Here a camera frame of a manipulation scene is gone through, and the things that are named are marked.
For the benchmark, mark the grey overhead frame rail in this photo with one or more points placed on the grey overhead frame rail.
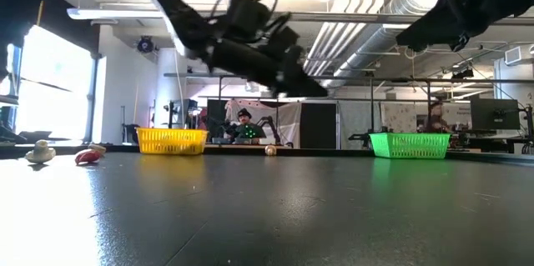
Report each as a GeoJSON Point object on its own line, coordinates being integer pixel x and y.
{"type": "Point", "coordinates": [354, 18]}

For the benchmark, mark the bright large window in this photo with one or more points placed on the bright large window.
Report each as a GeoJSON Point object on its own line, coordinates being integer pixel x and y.
{"type": "Point", "coordinates": [54, 86]}

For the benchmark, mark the green plastic basket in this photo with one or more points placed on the green plastic basket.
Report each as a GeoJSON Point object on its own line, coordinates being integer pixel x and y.
{"type": "Point", "coordinates": [410, 145]}

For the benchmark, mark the black computer monitor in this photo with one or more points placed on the black computer monitor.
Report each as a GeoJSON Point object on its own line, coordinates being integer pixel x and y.
{"type": "Point", "coordinates": [496, 113]}

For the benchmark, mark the black background rack frame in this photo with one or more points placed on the black background rack frame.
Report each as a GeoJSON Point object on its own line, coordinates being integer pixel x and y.
{"type": "Point", "coordinates": [396, 79]}

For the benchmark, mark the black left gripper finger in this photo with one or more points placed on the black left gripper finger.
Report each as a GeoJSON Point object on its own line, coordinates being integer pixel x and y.
{"type": "Point", "coordinates": [304, 86]}

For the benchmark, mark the person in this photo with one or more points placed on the person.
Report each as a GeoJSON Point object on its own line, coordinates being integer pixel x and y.
{"type": "Point", "coordinates": [436, 118]}
{"type": "Point", "coordinates": [247, 129]}

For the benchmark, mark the white cloth backdrop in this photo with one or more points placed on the white cloth backdrop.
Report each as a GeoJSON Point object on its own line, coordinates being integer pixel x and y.
{"type": "Point", "coordinates": [288, 116]}

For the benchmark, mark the large silver ventilation duct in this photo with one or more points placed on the large silver ventilation duct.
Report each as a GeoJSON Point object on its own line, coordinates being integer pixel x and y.
{"type": "Point", "coordinates": [375, 41]}

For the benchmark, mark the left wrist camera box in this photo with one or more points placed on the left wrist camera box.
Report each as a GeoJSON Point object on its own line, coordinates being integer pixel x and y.
{"type": "Point", "coordinates": [246, 11]}

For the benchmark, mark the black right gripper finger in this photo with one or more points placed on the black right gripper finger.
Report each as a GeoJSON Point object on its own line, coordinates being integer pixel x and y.
{"type": "Point", "coordinates": [438, 24]}

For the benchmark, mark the black ceiling track light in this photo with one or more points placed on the black ceiling track light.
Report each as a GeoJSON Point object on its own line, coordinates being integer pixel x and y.
{"type": "Point", "coordinates": [461, 73]}

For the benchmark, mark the yellow plastic basket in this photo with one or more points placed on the yellow plastic basket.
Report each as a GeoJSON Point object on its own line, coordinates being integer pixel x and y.
{"type": "Point", "coordinates": [172, 141]}

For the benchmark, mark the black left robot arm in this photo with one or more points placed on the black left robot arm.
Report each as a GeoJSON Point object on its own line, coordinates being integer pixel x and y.
{"type": "Point", "coordinates": [179, 11]}

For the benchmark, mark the white wall air unit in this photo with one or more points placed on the white wall air unit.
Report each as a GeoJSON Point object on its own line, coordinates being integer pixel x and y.
{"type": "Point", "coordinates": [514, 54]}

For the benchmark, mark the white patterned curtain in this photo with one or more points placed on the white patterned curtain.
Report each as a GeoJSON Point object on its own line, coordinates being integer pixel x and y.
{"type": "Point", "coordinates": [359, 118]}

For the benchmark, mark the small red chili pepper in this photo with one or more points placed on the small red chili pepper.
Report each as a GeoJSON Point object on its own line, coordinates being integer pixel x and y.
{"type": "Point", "coordinates": [87, 157]}

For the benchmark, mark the white ceiling pipe run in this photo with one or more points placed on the white ceiling pipe run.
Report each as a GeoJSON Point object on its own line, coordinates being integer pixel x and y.
{"type": "Point", "coordinates": [334, 45]}

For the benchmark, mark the black partition panel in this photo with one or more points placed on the black partition panel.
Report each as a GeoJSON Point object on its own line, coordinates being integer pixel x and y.
{"type": "Point", "coordinates": [318, 126]}

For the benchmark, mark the black round ceiling speaker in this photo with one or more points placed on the black round ceiling speaker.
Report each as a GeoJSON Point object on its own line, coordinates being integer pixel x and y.
{"type": "Point", "coordinates": [145, 44]}

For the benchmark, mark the black equipment stand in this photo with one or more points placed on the black equipment stand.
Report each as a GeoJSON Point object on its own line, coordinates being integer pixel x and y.
{"type": "Point", "coordinates": [179, 113]}

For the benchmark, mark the black background robot arm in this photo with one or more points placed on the black background robot arm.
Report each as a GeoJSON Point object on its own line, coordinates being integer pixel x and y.
{"type": "Point", "coordinates": [267, 119]}
{"type": "Point", "coordinates": [359, 137]}

